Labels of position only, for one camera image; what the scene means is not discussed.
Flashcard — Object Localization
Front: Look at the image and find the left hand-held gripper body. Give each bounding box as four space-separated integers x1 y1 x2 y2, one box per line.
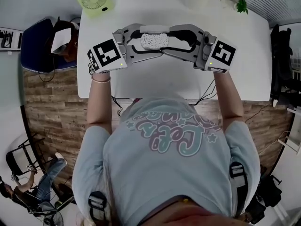
87 29 134 74

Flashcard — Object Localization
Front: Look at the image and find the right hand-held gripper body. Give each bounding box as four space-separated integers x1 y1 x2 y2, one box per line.
194 31 237 74

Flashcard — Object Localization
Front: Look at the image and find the small white case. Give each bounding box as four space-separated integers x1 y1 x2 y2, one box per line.
139 25 170 51

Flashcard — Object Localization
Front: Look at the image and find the person's right forearm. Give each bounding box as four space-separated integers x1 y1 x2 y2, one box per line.
213 71 245 133

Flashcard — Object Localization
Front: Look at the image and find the person's left forearm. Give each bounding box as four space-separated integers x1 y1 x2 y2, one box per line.
86 71 113 135

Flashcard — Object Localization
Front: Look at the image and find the thin gold bangle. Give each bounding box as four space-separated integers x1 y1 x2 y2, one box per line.
91 76 111 83

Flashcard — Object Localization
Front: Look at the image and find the brown bag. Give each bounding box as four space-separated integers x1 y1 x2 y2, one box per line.
50 17 79 62

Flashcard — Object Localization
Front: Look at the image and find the white paper sheet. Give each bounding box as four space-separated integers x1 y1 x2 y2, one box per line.
50 27 72 54

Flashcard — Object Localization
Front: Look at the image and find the green desk fan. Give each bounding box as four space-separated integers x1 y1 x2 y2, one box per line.
76 0 115 18

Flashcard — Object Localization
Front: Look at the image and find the small potted plant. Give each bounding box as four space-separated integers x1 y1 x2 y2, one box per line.
236 0 249 15

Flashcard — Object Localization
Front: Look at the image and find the black office chair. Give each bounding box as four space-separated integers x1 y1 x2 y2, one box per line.
269 24 294 101

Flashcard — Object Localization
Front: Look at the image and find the blue chair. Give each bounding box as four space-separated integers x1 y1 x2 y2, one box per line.
20 17 78 74

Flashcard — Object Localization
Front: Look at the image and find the black stair railing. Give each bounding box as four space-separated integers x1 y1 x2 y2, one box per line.
0 27 24 53

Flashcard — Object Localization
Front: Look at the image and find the person in printed t-shirt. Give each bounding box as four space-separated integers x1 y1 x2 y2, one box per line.
71 97 261 226

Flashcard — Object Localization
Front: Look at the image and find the black folding chair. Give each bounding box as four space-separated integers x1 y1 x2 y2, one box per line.
6 137 45 176

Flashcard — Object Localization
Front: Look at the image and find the black equipment bag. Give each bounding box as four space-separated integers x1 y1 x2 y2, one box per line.
244 173 283 225

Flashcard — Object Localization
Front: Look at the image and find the black cable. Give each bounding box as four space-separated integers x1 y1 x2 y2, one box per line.
111 95 124 116
189 79 218 106

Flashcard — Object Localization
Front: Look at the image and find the grey shoulder strap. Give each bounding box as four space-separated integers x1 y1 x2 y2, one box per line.
88 191 109 226
229 161 249 218

